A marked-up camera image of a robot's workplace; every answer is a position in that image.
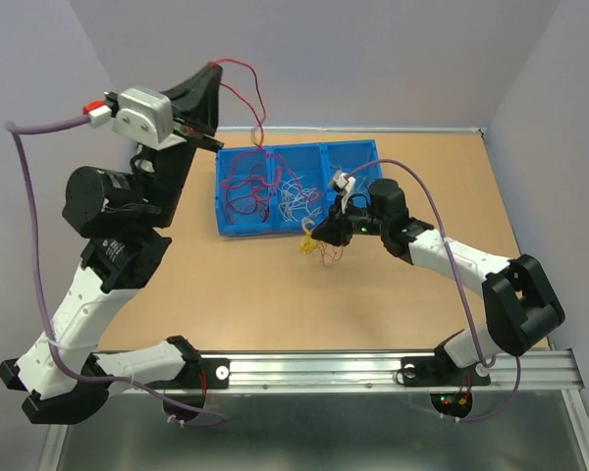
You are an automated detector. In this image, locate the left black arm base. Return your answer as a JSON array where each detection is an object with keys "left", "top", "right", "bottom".
[{"left": 147, "top": 357, "right": 230, "bottom": 408}]

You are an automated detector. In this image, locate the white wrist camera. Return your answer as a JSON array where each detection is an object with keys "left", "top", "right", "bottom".
[
  {"left": 330, "top": 170, "right": 356, "bottom": 214},
  {"left": 82, "top": 87, "right": 187, "bottom": 150}
]

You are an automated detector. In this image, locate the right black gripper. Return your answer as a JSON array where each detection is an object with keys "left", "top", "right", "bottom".
[{"left": 309, "top": 194, "right": 388, "bottom": 246}]

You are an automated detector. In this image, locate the aluminium front rail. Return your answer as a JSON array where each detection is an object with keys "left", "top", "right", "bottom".
[{"left": 61, "top": 348, "right": 586, "bottom": 393}]

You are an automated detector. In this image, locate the blue three-compartment plastic bin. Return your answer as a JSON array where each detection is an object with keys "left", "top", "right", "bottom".
[{"left": 214, "top": 139, "right": 382, "bottom": 237}]

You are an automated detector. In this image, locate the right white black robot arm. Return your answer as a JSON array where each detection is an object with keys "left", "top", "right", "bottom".
[{"left": 311, "top": 172, "right": 565, "bottom": 387}]

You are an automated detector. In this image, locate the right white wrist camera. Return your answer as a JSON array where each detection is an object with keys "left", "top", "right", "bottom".
[{"left": 330, "top": 170, "right": 356, "bottom": 214}]

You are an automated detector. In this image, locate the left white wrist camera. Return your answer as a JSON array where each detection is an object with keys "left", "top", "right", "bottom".
[{"left": 82, "top": 87, "right": 187, "bottom": 150}]

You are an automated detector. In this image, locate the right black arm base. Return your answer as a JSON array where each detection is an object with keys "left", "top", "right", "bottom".
[{"left": 395, "top": 355, "right": 491, "bottom": 419}]

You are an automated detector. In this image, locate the white wire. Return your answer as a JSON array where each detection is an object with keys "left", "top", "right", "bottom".
[{"left": 274, "top": 166, "right": 325, "bottom": 225}]

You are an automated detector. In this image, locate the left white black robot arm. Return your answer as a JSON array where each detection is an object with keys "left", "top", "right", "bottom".
[{"left": 0, "top": 62, "right": 230, "bottom": 427}]

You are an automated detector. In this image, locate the yellow wire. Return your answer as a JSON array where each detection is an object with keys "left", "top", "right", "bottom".
[{"left": 296, "top": 218, "right": 320, "bottom": 257}]

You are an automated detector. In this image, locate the dark red wire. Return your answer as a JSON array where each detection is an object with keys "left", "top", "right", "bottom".
[{"left": 210, "top": 58, "right": 323, "bottom": 227}]

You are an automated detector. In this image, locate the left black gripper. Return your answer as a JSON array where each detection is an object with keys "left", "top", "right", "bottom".
[{"left": 148, "top": 62, "right": 233, "bottom": 223}]

